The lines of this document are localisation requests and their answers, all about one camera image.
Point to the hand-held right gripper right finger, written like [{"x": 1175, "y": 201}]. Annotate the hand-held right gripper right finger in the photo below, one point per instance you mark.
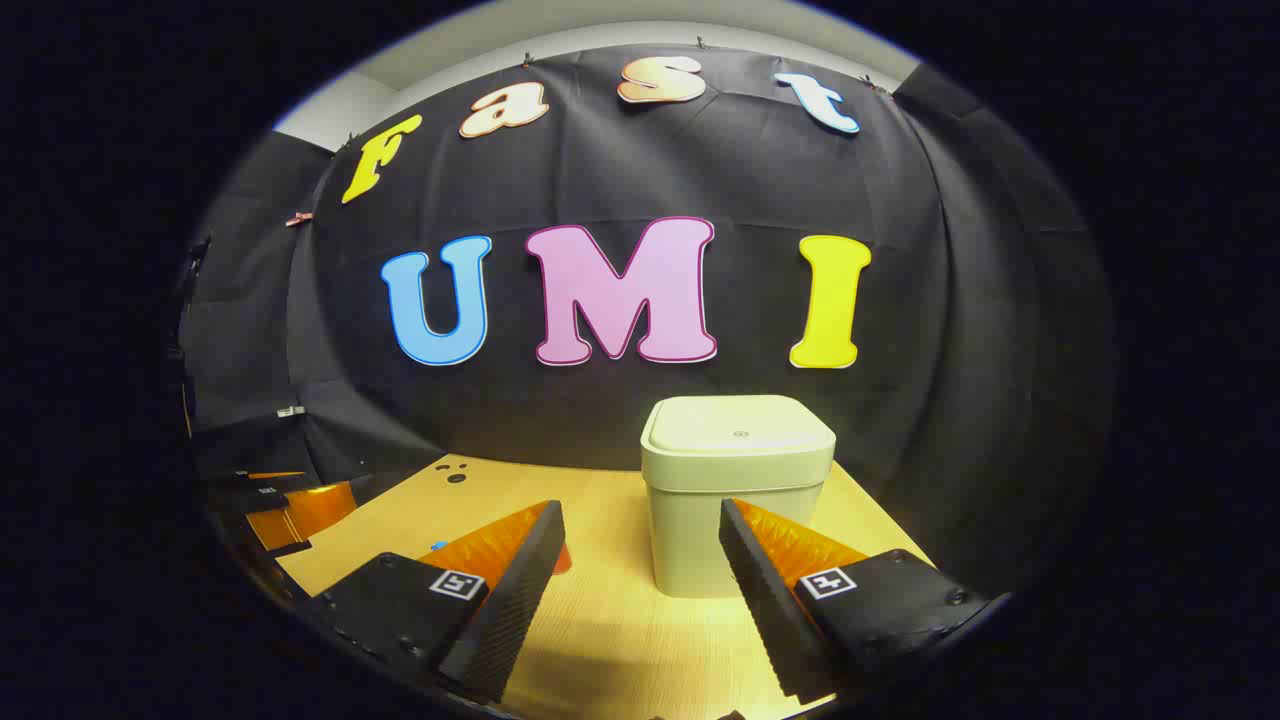
[{"x": 765, "y": 610}]

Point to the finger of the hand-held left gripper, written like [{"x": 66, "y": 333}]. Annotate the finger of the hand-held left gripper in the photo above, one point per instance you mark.
[
  {"x": 250, "y": 486},
  {"x": 300, "y": 510}
]

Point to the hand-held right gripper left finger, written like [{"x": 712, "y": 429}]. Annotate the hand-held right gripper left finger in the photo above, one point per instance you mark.
[{"x": 510, "y": 610}]

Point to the orange pop can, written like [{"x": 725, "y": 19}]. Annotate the orange pop can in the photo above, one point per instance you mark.
[{"x": 564, "y": 560}]

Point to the pale green desktop garbage bin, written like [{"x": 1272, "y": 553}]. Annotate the pale green desktop garbage bin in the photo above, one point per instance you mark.
[{"x": 730, "y": 500}]

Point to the wooden desktop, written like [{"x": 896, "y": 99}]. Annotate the wooden desktop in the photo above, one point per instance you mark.
[{"x": 600, "y": 640}]

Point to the black backdrop cloth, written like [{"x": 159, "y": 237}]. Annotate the black backdrop cloth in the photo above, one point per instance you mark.
[{"x": 750, "y": 180}]

